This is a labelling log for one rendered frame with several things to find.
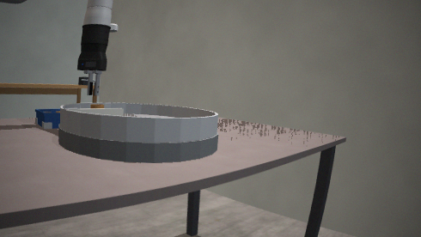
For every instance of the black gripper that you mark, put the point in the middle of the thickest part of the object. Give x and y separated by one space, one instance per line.
95 34

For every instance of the grey round turntable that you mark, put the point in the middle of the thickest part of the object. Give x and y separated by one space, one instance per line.
168 134

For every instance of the blue crate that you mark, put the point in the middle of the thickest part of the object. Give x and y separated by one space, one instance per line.
48 120

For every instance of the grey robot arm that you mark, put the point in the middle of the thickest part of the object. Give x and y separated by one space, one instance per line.
103 3

